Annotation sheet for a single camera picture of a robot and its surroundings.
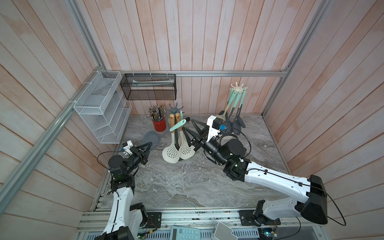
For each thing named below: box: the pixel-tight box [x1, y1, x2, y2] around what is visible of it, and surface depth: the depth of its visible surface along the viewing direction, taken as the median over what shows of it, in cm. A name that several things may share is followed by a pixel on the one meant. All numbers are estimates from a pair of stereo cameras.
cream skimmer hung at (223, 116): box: [215, 91, 237, 121], surface depth 85 cm
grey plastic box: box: [214, 222, 238, 240], surface depth 63 cm
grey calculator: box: [169, 226, 201, 240], surface depth 70 cm
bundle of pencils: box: [147, 104, 166, 122], surface depth 101 cm
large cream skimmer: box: [162, 113, 180, 164], surface depth 87 cm
